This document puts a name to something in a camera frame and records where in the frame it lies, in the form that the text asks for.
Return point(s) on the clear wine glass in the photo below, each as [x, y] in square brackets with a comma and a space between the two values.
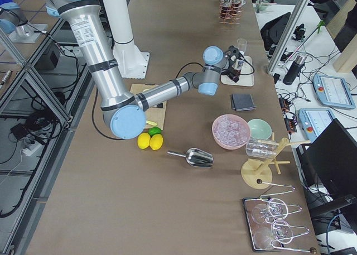
[242, 45]

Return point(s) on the wooden cup tree stand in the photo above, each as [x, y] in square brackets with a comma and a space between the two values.
[256, 171]

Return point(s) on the black thermos bottle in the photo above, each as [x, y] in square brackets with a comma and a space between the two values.
[295, 69]

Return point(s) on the whole lemon left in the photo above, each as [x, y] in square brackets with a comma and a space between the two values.
[143, 140]

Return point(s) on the grey folded cloth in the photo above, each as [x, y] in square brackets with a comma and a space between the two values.
[241, 102]

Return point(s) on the wooden cutting board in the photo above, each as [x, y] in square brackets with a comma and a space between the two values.
[154, 114]

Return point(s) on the hanging wine glass lower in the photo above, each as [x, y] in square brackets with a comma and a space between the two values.
[273, 237]

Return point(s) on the teach pendant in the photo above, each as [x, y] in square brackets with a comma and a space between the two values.
[314, 121]
[333, 91]

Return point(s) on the green empty bowl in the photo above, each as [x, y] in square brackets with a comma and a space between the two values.
[259, 129]

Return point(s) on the cream rabbit tray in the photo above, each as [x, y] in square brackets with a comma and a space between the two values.
[246, 77]

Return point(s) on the tea bottle under handle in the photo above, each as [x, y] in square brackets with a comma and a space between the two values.
[234, 6]

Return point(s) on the tea bottle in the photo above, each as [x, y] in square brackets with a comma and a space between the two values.
[224, 8]
[238, 67]
[234, 6]

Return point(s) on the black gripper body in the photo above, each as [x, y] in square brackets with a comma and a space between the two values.
[234, 67]

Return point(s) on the hanging wine glass upper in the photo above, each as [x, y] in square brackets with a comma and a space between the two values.
[269, 211]

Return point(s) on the wire glass rack tray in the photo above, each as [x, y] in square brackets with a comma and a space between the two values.
[298, 231]

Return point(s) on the green lime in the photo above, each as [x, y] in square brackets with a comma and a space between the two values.
[154, 131]

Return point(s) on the metal ice scoop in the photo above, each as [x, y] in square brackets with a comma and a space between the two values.
[196, 157]

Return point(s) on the copper wire bottle basket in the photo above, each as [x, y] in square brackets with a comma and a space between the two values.
[230, 11]

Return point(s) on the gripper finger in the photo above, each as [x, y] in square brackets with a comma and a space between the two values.
[233, 75]

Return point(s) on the teach pendant lower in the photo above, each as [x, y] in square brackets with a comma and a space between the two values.
[314, 121]

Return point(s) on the hanging wine glass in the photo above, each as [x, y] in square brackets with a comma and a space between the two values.
[273, 237]
[269, 211]

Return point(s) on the pink bowl of ice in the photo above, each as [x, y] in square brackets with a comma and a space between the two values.
[230, 131]

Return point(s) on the black monitor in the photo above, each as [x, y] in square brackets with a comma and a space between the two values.
[332, 157]

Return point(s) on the whole lemon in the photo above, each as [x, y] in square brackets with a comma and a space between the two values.
[143, 140]
[156, 142]

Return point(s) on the black laptop bag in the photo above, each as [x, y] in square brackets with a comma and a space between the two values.
[272, 31]

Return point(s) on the teach pendant upper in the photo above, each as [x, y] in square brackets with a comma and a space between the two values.
[333, 91]

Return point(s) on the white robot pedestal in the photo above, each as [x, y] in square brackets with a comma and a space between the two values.
[132, 62]

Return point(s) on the aluminium frame post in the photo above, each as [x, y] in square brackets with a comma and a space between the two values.
[287, 33]

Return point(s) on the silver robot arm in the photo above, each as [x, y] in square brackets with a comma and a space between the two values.
[123, 111]

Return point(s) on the whole lemon right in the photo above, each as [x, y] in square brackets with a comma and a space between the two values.
[156, 142]

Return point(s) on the yellow plastic knife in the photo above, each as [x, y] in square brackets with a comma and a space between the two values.
[152, 123]

